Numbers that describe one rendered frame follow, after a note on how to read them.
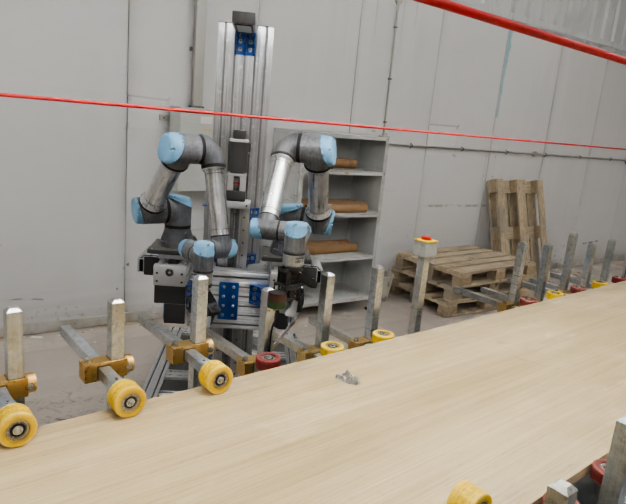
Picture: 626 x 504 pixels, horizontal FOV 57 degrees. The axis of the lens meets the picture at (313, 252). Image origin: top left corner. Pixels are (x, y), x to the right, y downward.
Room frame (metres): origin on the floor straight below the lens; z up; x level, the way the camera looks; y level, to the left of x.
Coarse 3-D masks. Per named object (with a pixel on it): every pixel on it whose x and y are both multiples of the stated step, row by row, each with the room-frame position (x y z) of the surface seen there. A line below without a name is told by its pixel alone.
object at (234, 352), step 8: (208, 328) 2.00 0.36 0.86; (208, 336) 1.95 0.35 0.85; (216, 336) 1.93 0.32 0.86; (216, 344) 1.90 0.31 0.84; (224, 344) 1.86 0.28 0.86; (232, 344) 1.87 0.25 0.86; (224, 352) 1.86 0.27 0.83; (232, 352) 1.82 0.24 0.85; (240, 352) 1.81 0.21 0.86; (256, 368) 1.71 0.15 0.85
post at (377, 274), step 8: (376, 272) 2.08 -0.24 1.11; (376, 280) 2.07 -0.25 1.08; (376, 288) 2.07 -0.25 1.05; (368, 296) 2.10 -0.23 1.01; (376, 296) 2.08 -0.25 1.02; (368, 304) 2.09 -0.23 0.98; (376, 304) 2.08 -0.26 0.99; (368, 312) 2.09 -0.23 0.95; (376, 312) 2.08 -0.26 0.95; (368, 320) 2.09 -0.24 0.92; (376, 320) 2.09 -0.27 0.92; (368, 328) 2.08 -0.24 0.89; (376, 328) 2.09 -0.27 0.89; (368, 336) 2.08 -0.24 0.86
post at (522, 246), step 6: (522, 246) 2.72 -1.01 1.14; (516, 252) 2.74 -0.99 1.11; (522, 252) 2.72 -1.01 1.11; (516, 258) 2.74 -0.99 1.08; (522, 258) 2.72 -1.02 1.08; (516, 264) 2.74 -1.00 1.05; (522, 264) 2.73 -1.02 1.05; (516, 270) 2.73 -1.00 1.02; (522, 270) 2.73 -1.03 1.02; (516, 276) 2.73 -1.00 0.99; (516, 282) 2.72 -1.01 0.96; (510, 288) 2.74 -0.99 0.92; (516, 288) 2.72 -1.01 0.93; (510, 294) 2.74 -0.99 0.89; (516, 294) 2.72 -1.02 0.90; (510, 300) 2.73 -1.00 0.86; (516, 300) 2.73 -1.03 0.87
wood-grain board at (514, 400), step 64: (512, 320) 2.30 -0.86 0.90; (576, 320) 2.39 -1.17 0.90; (256, 384) 1.50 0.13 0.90; (320, 384) 1.54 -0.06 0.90; (384, 384) 1.58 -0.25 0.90; (448, 384) 1.62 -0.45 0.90; (512, 384) 1.66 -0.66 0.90; (576, 384) 1.71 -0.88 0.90; (0, 448) 1.09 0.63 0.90; (64, 448) 1.11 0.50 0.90; (128, 448) 1.14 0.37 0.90; (192, 448) 1.16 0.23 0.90; (256, 448) 1.18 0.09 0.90; (320, 448) 1.21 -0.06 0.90; (384, 448) 1.23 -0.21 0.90; (448, 448) 1.26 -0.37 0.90; (512, 448) 1.29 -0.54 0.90; (576, 448) 1.31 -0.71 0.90
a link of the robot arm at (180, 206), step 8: (168, 200) 2.46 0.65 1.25; (176, 200) 2.46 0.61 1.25; (184, 200) 2.48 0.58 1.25; (168, 208) 2.44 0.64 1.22; (176, 208) 2.46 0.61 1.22; (184, 208) 2.48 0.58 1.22; (168, 216) 2.44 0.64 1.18; (176, 216) 2.46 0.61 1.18; (184, 216) 2.48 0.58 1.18; (168, 224) 2.47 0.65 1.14; (176, 224) 2.47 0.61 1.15; (184, 224) 2.48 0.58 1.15
